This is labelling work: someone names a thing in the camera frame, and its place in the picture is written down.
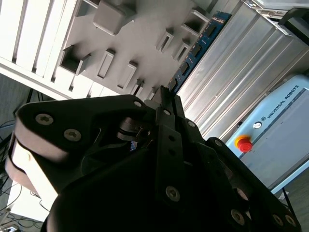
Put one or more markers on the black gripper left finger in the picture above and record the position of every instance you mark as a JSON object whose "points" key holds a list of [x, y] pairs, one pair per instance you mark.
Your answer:
{"points": [[72, 116]]}

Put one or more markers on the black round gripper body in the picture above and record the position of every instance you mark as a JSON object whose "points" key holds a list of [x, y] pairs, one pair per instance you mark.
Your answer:
{"points": [[108, 205]]}

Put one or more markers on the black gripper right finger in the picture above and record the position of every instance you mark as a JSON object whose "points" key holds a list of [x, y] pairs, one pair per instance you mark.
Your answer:
{"points": [[217, 169]]}

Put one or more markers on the blue RAM stick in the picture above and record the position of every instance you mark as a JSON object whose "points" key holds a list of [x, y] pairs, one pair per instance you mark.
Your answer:
{"points": [[193, 52]]}

